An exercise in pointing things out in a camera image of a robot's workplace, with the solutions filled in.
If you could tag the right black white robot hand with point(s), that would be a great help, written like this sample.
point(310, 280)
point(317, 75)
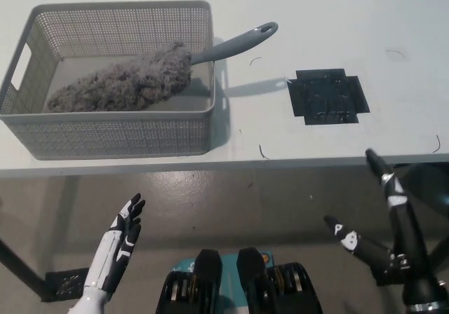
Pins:
point(408, 244)

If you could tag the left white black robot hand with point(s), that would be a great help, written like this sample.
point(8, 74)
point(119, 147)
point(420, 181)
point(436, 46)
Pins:
point(115, 244)

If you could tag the grey fluffy duster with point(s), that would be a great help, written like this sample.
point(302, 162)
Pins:
point(140, 79)

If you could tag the black tape patch on desk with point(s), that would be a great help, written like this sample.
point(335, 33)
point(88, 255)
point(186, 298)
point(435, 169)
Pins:
point(326, 96)

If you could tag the grey perforated plastic basket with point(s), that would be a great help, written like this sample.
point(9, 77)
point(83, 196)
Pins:
point(105, 138)

